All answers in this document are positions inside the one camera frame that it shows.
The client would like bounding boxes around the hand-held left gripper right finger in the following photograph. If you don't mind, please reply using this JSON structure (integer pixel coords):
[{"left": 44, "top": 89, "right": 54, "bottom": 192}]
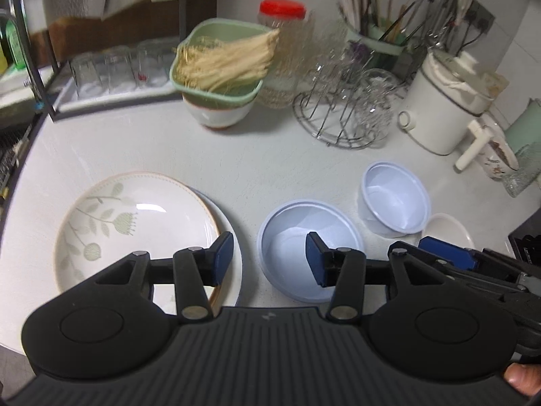
[{"left": 305, "top": 232, "right": 449, "bottom": 321}]

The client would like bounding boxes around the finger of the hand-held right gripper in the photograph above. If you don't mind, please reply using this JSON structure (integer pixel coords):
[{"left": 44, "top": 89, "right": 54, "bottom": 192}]
[{"left": 418, "top": 236, "right": 541, "bottom": 292}]

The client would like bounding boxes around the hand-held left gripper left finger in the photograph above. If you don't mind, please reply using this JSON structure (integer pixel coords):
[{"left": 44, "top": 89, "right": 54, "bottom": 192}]
[{"left": 95, "top": 232, "right": 234, "bottom": 321}]

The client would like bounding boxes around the plain white bowl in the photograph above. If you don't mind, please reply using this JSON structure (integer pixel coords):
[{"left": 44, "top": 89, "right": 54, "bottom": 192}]
[{"left": 416, "top": 212, "right": 476, "bottom": 254}]

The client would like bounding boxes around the large blue plastic bowl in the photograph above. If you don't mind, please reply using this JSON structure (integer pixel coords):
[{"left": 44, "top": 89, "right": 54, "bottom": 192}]
[{"left": 257, "top": 199, "right": 365, "bottom": 304}]

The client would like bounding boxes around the small blue plastic bowl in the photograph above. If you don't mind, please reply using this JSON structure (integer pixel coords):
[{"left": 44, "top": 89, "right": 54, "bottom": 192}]
[{"left": 357, "top": 161, "right": 432, "bottom": 239}]

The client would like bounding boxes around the leaf print plate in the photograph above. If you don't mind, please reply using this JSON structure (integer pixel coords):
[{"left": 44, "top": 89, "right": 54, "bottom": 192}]
[{"left": 53, "top": 171, "right": 222, "bottom": 318}]

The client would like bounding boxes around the person's right hand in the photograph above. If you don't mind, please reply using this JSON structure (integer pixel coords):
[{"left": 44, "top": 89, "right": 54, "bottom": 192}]
[{"left": 504, "top": 361, "right": 541, "bottom": 398}]

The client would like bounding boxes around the black stove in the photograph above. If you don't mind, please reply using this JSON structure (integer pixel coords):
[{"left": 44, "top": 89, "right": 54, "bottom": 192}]
[{"left": 507, "top": 209, "right": 541, "bottom": 263}]

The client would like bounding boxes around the clear textured tumbler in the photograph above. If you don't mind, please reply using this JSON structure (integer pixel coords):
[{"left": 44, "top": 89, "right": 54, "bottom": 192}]
[{"left": 501, "top": 141, "right": 541, "bottom": 199}]

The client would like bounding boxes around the white bowl with brown foot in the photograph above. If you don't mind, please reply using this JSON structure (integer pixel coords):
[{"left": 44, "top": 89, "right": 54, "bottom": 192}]
[{"left": 183, "top": 93, "right": 256, "bottom": 130}]

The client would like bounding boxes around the white electric cooking pot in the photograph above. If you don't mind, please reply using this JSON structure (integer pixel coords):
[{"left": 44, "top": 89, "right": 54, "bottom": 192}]
[{"left": 397, "top": 48, "right": 508, "bottom": 173}]

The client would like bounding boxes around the pale green jug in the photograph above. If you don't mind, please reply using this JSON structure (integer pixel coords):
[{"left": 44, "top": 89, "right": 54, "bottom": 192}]
[{"left": 505, "top": 98, "right": 541, "bottom": 157}]

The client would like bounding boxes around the green plastic colander basket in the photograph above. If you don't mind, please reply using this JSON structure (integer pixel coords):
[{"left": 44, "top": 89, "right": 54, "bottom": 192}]
[{"left": 169, "top": 18, "right": 280, "bottom": 107}]

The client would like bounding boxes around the yellow paper packet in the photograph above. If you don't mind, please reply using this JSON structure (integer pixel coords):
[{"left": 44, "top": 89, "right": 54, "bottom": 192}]
[{"left": 477, "top": 70, "right": 510, "bottom": 98}]

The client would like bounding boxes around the bamboo pot brush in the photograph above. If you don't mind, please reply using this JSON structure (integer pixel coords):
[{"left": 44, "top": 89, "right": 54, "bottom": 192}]
[{"left": 174, "top": 29, "right": 282, "bottom": 93}]

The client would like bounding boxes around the white drip tray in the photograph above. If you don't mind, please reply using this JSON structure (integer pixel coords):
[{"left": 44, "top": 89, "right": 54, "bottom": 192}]
[{"left": 55, "top": 74, "right": 184, "bottom": 114}]

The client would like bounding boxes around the clear drinking glass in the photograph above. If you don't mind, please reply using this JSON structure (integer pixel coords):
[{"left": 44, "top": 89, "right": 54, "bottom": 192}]
[
  {"left": 103, "top": 46, "right": 138, "bottom": 91},
  {"left": 135, "top": 39, "right": 178, "bottom": 87},
  {"left": 70, "top": 53, "right": 104, "bottom": 96}
]

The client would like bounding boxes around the green chopstick holder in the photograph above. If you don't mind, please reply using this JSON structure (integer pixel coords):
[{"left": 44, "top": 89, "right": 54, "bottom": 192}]
[{"left": 347, "top": 21, "right": 417, "bottom": 77}]

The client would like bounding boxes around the sink drain rack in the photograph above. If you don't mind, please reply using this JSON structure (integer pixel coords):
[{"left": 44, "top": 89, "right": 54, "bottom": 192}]
[{"left": 0, "top": 122, "right": 34, "bottom": 204}]

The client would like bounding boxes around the red lid glass jar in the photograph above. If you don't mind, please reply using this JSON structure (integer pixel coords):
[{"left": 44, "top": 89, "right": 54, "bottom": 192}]
[{"left": 257, "top": 0, "right": 311, "bottom": 111}]

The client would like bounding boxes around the wooden cutting board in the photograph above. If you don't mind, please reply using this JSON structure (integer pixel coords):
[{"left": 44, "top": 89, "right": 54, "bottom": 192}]
[{"left": 29, "top": 0, "right": 218, "bottom": 58}]

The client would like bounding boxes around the green liquid bottle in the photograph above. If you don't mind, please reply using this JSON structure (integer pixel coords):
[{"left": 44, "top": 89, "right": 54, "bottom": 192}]
[{"left": 4, "top": 19, "right": 28, "bottom": 70}]

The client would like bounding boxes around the white mug with handle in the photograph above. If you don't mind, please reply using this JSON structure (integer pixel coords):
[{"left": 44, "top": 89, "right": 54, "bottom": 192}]
[{"left": 475, "top": 112, "right": 520, "bottom": 180}]

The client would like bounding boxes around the wire cup rack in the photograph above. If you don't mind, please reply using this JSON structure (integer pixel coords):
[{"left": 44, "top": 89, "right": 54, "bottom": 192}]
[{"left": 293, "top": 63, "right": 392, "bottom": 151}]

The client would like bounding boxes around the black wall socket strip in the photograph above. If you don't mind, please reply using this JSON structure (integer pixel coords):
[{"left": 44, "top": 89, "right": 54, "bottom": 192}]
[{"left": 463, "top": 0, "right": 496, "bottom": 35}]

